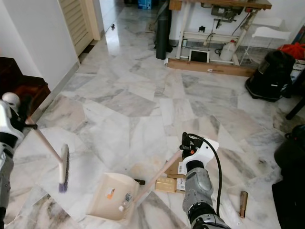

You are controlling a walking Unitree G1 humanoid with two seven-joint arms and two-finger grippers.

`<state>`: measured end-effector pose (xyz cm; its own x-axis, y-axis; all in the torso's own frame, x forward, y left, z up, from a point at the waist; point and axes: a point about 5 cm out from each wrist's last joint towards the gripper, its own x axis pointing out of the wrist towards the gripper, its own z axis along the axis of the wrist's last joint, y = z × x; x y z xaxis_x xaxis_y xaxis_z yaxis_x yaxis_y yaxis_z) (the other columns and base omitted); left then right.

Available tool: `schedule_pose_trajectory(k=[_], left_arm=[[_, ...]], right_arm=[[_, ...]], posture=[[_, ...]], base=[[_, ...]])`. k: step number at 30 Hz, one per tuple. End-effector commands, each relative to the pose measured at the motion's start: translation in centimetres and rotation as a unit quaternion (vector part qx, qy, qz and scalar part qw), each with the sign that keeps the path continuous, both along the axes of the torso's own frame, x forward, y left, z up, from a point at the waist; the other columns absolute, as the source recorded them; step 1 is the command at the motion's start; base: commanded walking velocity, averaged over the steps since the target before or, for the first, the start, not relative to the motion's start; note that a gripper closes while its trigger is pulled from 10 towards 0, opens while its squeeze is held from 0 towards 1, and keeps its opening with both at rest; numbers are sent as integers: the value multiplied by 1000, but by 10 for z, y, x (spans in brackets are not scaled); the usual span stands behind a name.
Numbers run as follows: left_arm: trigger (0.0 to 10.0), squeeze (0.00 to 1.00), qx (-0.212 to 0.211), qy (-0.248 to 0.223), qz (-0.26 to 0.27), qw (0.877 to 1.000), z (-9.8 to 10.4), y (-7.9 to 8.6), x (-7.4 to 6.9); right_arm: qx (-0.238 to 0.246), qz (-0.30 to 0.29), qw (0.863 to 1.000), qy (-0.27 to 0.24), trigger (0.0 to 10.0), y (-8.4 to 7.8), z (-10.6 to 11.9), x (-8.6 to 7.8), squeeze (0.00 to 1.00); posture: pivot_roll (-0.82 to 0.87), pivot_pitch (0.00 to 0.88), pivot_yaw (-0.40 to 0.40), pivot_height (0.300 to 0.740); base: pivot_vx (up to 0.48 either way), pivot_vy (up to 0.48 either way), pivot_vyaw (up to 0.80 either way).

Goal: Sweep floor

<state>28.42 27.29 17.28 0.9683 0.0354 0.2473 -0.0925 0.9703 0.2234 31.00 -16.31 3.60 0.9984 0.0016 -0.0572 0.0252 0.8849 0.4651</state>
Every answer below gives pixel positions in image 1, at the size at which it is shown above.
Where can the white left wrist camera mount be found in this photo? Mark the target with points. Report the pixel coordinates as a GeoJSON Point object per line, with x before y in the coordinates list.
{"type": "Point", "coordinates": [7, 112]}

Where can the black chair leg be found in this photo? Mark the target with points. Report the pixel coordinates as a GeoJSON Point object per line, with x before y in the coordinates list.
{"type": "Point", "coordinates": [295, 107]}

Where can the flat cardboard box with label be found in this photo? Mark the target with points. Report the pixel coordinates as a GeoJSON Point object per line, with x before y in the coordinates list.
{"type": "Point", "coordinates": [174, 168]}

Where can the red cloth bundle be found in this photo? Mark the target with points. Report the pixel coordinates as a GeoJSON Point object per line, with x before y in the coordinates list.
{"type": "Point", "coordinates": [294, 50]}

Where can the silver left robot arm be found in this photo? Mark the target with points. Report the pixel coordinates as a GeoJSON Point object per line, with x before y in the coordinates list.
{"type": "Point", "coordinates": [5, 176]}

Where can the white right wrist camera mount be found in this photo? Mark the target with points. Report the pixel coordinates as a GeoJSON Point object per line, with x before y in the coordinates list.
{"type": "Point", "coordinates": [206, 151]}

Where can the small brown cardboard box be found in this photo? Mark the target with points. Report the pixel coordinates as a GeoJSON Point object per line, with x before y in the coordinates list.
{"type": "Point", "coordinates": [164, 184]}

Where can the white-framed tablet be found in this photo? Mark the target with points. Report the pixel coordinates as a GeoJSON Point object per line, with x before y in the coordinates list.
{"type": "Point", "coordinates": [198, 56]}

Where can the brown cylinder piece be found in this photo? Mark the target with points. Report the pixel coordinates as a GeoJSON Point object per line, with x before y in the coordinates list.
{"type": "Point", "coordinates": [244, 202]}

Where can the blue box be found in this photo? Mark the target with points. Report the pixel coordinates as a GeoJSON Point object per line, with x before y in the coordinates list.
{"type": "Point", "coordinates": [144, 4]}

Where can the beige louvred door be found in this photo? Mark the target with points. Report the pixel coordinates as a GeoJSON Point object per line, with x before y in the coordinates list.
{"type": "Point", "coordinates": [76, 21]}

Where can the grey motor under workbench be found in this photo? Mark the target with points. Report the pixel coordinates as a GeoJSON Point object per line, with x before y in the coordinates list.
{"type": "Point", "coordinates": [226, 12]}

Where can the long wooden plank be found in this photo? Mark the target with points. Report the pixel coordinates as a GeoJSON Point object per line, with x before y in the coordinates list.
{"type": "Point", "coordinates": [209, 67]}

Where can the tiny dark floor object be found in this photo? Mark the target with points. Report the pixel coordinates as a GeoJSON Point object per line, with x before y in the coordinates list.
{"type": "Point", "coordinates": [113, 26]}

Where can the small black clip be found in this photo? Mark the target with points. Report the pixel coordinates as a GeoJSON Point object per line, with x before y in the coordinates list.
{"type": "Point", "coordinates": [140, 182]}

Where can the black bulky vacuum bag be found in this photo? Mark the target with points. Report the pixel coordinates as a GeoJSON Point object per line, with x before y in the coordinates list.
{"type": "Point", "coordinates": [269, 76]}

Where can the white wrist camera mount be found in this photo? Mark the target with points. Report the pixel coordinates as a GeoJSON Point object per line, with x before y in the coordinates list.
{"type": "Point", "coordinates": [7, 112]}
{"type": "Point", "coordinates": [206, 151]}

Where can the dark wooden cabinet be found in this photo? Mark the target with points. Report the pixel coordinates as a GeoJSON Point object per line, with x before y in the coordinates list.
{"type": "Point", "coordinates": [24, 83]}

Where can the black rolled mat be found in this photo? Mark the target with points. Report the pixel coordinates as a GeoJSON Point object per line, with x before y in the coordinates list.
{"type": "Point", "coordinates": [163, 31]}

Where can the wooden-topped white workbench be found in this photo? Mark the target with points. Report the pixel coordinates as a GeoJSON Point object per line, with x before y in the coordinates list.
{"type": "Point", "coordinates": [219, 4]}

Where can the white plastic jug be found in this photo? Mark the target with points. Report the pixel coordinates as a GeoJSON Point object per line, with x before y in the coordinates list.
{"type": "Point", "coordinates": [228, 51]}

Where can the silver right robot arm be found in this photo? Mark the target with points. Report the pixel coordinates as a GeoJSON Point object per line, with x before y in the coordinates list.
{"type": "Point", "coordinates": [198, 191]}

